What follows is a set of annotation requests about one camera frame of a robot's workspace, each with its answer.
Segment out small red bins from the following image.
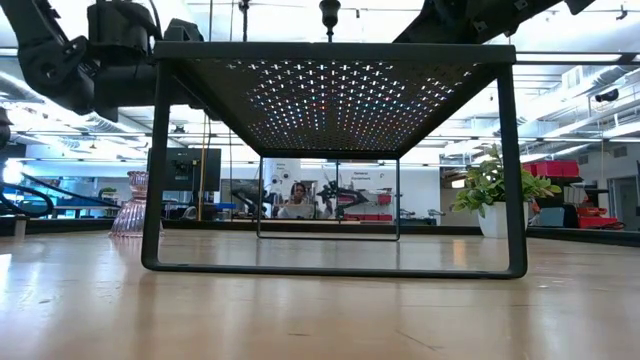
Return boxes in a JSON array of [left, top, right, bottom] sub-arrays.
[[344, 193, 394, 222]]

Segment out black looped cable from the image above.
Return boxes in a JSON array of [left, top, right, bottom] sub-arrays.
[[0, 172, 122, 220]]

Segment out yellow hanging cable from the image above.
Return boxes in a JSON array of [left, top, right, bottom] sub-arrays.
[[197, 112, 211, 221]]

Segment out pink ribbed glass candle holder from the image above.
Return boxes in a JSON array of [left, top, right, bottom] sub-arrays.
[[108, 170, 164, 239]]

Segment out person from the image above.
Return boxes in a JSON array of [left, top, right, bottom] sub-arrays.
[[276, 181, 322, 220]]

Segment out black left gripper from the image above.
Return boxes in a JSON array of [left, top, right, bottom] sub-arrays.
[[87, 0, 206, 124]]

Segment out potted green plant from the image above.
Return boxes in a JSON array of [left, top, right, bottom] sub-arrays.
[[449, 143, 564, 240]]

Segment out black perforated metal shelf riser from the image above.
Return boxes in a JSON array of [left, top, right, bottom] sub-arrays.
[[140, 41, 529, 280]]

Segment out black metal candlestick holder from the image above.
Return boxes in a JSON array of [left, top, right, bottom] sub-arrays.
[[318, 0, 343, 44]]

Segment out red box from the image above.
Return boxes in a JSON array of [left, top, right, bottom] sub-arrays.
[[577, 207, 621, 230]]

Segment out black monitor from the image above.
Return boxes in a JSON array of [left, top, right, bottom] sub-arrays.
[[160, 147, 223, 193]]

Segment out black aluminium table frame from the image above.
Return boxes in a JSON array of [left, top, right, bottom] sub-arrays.
[[0, 215, 640, 249]]

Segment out red storage bins on rack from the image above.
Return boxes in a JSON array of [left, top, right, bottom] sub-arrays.
[[522, 159, 581, 179]]

